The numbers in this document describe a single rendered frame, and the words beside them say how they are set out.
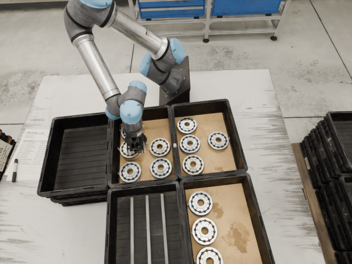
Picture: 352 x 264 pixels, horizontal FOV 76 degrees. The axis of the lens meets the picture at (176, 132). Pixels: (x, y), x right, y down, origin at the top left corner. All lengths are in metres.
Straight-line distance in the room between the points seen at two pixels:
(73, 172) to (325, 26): 3.32
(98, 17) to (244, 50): 2.20
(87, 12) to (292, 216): 1.24
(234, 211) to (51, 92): 1.38
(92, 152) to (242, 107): 0.92
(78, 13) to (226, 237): 1.04
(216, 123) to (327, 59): 2.15
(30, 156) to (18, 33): 2.61
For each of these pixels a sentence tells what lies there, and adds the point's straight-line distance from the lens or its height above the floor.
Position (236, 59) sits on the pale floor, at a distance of 2.82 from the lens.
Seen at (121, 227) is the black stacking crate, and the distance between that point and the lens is 1.06.
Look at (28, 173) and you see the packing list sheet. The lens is 1.49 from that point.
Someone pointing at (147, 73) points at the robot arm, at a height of 0.99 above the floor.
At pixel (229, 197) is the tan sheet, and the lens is 1.06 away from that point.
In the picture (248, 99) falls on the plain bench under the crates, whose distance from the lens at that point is 1.51.
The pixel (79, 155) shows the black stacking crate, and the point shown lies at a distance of 1.24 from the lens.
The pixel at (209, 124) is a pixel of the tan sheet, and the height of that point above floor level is 0.83.
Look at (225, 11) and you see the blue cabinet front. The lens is 2.85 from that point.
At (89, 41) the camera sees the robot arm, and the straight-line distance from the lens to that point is 1.05.
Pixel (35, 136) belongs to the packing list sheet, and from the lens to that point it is 1.59.
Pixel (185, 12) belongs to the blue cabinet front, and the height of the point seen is 0.37.
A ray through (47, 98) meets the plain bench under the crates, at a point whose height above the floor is 0.70.
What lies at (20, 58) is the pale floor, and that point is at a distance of 3.47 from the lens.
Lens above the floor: 1.84
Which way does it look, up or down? 60 degrees down
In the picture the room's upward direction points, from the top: 5 degrees counter-clockwise
